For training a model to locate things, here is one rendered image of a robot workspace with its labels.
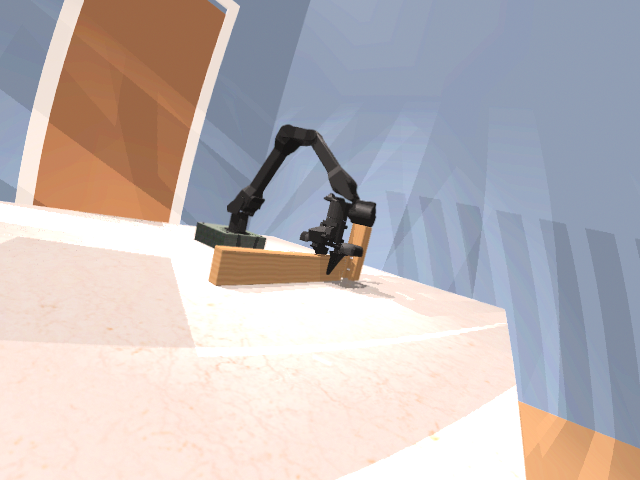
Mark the wooden post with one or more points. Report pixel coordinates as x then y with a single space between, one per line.
360 235

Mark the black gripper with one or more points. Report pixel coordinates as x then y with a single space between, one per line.
340 250

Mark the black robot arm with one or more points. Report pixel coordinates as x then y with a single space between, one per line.
288 140

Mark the light brown wooden board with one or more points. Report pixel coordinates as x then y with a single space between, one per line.
243 266

